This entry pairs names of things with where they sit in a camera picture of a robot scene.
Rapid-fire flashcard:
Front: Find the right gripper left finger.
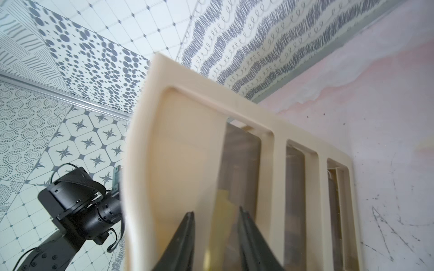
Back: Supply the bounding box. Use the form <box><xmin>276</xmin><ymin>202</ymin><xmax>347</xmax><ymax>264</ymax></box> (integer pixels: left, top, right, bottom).
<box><xmin>153</xmin><ymin>212</ymin><xmax>196</xmax><ymax>271</ymax></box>

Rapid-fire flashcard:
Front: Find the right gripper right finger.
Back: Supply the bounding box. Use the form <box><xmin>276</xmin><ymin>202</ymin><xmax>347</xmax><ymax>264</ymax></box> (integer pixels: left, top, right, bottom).
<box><xmin>237</xmin><ymin>207</ymin><xmax>284</xmax><ymax>271</ymax></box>

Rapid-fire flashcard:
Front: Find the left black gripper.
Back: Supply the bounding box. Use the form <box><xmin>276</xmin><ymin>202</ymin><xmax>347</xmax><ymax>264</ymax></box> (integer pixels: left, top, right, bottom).
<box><xmin>73</xmin><ymin>195</ymin><xmax>122</xmax><ymax>245</ymax></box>

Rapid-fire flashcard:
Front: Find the grey drawer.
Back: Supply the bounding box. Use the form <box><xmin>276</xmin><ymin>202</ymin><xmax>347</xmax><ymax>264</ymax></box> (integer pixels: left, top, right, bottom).
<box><xmin>203</xmin><ymin>124</ymin><xmax>261</xmax><ymax>271</ymax></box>
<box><xmin>284</xmin><ymin>146</ymin><xmax>306</xmax><ymax>271</ymax></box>

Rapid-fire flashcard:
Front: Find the beige drawer organizer cabinet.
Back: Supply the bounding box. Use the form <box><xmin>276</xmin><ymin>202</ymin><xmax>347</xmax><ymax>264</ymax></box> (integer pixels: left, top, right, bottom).
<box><xmin>122</xmin><ymin>54</ymin><xmax>364</xmax><ymax>271</ymax></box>

